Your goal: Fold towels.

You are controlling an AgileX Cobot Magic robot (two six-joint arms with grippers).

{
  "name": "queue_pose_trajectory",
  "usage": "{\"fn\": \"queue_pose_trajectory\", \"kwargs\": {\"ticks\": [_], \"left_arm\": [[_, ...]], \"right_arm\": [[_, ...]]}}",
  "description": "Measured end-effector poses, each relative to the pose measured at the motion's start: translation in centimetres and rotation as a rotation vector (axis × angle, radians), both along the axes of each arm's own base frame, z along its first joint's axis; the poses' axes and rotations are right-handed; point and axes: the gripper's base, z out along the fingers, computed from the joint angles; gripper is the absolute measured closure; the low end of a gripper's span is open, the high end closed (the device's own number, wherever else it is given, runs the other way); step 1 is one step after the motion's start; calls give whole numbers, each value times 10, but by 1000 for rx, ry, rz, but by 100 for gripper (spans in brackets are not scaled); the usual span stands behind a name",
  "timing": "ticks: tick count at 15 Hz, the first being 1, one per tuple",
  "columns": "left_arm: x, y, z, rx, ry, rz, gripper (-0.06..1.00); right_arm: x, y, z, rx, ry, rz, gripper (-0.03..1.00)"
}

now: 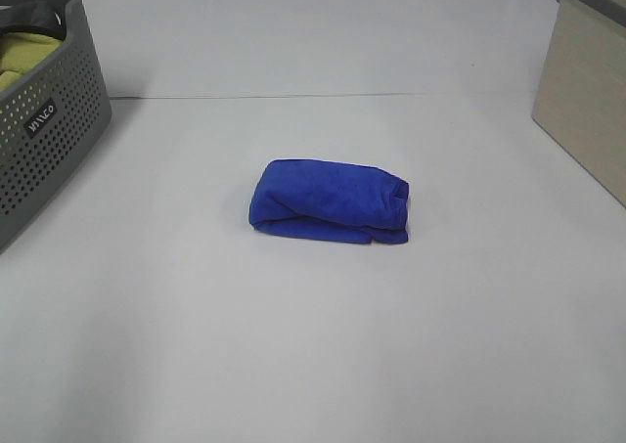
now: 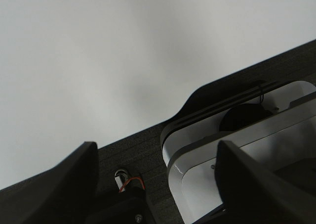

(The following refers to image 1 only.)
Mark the yellow-green towel in basket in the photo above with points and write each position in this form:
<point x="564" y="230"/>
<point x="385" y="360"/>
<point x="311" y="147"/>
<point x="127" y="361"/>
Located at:
<point x="21" y="52"/>

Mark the grey perforated laundry basket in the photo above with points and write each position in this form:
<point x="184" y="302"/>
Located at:
<point x="50" y="120"/>

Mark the blue microfiber towel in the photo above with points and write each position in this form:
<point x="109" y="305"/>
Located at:
<point x="330" y="201"/>

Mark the beige plastic bin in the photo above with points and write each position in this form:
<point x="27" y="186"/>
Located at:
<point x="581" y="96"/>

